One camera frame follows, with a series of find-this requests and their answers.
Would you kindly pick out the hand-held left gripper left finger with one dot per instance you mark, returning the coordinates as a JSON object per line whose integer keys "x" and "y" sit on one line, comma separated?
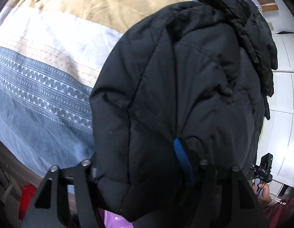
{"x": 84, "y": 178}

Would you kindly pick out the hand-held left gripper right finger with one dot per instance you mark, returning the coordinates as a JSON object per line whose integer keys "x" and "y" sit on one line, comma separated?
{"x": 182, "y": 159}

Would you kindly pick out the black puffer coat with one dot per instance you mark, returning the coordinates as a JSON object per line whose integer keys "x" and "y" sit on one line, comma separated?
{"x": 173, "y": 87}

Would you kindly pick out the person's right hand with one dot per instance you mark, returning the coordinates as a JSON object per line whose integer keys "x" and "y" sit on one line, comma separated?
{"x": 263, "y": 193}

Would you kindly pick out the purple plastic object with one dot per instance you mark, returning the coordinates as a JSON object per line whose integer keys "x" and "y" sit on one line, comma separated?
{"x": 113, "y": 219}

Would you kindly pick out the red bag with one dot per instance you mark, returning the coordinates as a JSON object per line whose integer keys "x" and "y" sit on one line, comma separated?
{"x": 28, "y": 197}

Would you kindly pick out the white wardrobe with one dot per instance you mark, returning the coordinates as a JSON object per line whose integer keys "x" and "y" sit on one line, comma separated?
{"x": 284, "y": 99}

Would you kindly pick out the striped bed blanket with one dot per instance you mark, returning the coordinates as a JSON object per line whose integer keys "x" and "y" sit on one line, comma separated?
{"x": 42, "y": 52}

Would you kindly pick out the white frame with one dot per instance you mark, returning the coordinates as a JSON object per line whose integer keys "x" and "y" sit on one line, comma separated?
{"x": 4, "y": 185}

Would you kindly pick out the beige wall switch panel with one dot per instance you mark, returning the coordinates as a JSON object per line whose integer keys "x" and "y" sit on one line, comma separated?
{"x": 271, "y": 26}

